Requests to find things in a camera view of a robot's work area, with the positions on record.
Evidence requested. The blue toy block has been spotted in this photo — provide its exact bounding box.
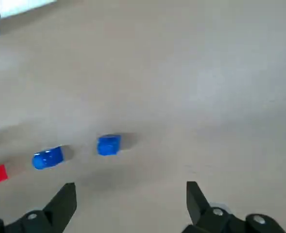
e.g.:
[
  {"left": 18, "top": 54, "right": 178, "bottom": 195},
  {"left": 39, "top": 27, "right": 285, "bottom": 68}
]
[
  {"left": 31, "top": 145, "right": 64, "bottom": 170},
  {"left": 96, "top": 134, "right": 122, "bottom": 156}
]

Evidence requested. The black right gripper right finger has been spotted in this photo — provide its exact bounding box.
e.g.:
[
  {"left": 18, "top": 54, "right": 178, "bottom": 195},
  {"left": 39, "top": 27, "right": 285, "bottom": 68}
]
[{"left": 181, "top": 181, "right": 286, "bottom": 233}]

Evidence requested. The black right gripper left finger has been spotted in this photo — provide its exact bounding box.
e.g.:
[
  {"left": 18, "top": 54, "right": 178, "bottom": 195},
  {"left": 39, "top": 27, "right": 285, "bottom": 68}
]
[{"left": 0, "top": 182, "right": 77, "bottom": 233}]

